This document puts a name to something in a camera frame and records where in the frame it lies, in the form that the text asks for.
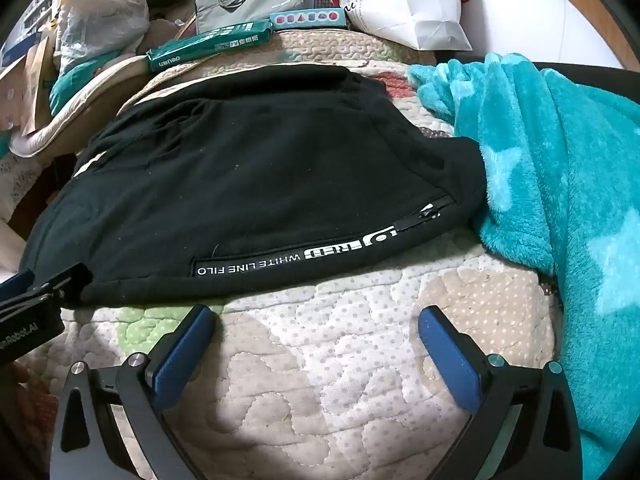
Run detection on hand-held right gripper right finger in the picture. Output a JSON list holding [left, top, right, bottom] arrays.
[[417, 305, 583, 480]]

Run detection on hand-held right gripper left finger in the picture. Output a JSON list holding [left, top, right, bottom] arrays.
[[57, 304, 217, 480]]

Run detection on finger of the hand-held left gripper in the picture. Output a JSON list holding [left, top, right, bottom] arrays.
[[0, 262, 95, 311]]

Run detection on black pants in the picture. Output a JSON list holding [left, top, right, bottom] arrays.
[[20, 64, 488, 306]]

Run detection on heart pattern quilt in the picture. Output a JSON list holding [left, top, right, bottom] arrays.
[[15, 27, 568, 480]]

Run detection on beige cushion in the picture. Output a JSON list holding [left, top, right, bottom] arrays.
[[10, 55, 151, 158]]

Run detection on teal cloth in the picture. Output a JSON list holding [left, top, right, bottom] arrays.
[[50, 52, 121, 106]]

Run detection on brown paper bag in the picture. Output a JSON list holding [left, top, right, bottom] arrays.
[[22, 35, 61, 126]]

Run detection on teal star fleece blanket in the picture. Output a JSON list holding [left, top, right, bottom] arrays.
[[407, 52, 640, 480]]

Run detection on blue box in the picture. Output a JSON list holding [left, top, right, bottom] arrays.
[[0, 30, 38, 68]]

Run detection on clear plastic bag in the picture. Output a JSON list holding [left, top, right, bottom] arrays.
[[54, 0, 150, 63]]

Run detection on green paper pack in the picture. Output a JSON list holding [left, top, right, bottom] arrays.
[[146, 19, 273, 73]]

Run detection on teal box with shapes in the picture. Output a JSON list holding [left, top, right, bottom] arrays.
[[270, 7, 348, 31]]

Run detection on white paper shopping bag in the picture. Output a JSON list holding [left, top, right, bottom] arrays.
[[305, 0, 473, 52]]

